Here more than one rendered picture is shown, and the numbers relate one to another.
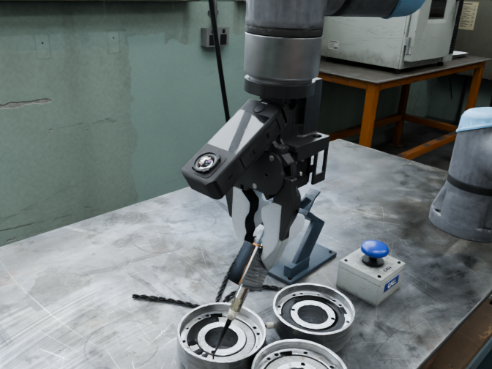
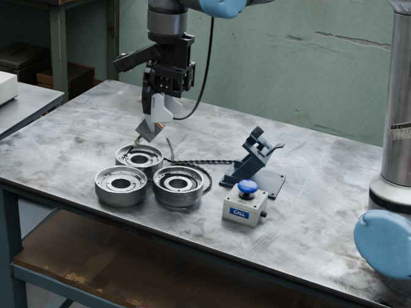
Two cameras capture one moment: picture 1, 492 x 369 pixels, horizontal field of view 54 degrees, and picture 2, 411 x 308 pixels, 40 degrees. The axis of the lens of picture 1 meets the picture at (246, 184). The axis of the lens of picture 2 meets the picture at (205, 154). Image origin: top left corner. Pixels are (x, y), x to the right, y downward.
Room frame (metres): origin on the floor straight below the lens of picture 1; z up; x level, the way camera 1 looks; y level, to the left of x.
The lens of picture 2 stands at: (0.16, -1.04, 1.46)
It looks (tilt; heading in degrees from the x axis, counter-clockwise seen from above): 29 degrees down; 67
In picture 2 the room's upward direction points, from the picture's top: 5 degrees clockwise
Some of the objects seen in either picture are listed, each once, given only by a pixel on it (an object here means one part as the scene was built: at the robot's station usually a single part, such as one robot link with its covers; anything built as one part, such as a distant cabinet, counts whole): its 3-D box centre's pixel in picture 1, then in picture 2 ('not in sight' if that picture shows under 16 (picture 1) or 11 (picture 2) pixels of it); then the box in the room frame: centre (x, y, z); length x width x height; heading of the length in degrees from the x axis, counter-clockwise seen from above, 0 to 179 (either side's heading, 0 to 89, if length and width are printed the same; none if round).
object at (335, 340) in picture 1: (312, 319); (178, 187); (0.51, -0.09, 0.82); 0.10 x 0.10 x 0.04
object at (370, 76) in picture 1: (387, 120); not in sight; (3.16, -0.92, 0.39); 1.50 x 0.62 x 0.78; 136
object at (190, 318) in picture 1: (221, 343); (139, 162); (0.46, 0.02, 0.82); 0.10 x 0.10 x 0.04
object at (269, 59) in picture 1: (279, 57); (167, 21); (0.49, -0.03, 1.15); 0.08 x 0.08 x 0.05
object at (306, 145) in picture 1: (280, 134); (169, 62); (0.50, -0.03, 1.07); 0.09 x 0.08 x 0.12; 139
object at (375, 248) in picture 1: (373, 258); (246, 194); (0.62, -0.19, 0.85); 0.04 x 0.04 x 0.05
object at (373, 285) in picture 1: (373, 271); (248, 205); (0.62, -0.20, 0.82); 0.08 x 0.07 x 0.05; 136
